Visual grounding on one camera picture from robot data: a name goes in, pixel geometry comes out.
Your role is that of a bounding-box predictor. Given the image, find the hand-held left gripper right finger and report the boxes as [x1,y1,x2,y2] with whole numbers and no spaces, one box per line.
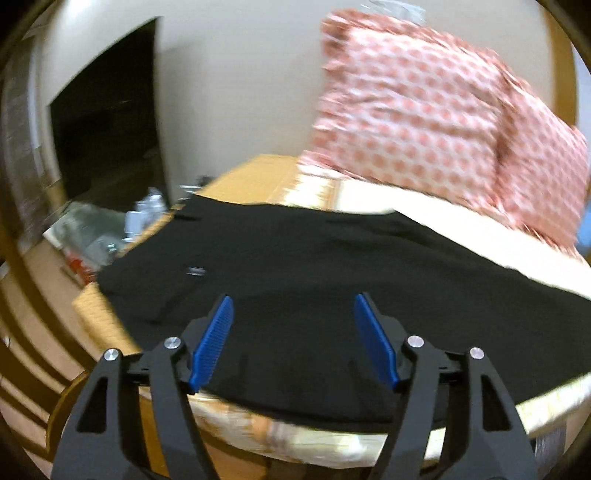
[353,292,539,480]

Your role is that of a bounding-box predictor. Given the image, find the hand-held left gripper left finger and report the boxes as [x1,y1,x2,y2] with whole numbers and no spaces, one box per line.
[51,294,235,480]

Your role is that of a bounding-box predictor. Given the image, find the black pants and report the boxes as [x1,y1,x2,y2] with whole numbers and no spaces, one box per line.
[95,194,591,432]

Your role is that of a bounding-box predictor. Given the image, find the clear plastic bottles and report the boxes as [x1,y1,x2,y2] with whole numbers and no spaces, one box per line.
[124,187,167,241]

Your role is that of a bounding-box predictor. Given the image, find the pink patterned pillow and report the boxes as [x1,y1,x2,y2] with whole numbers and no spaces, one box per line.
[494,69,591,252]
[298,11,513,204]

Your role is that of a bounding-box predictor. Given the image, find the black television screen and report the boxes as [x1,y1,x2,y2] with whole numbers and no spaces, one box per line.
[48,16,169,204]

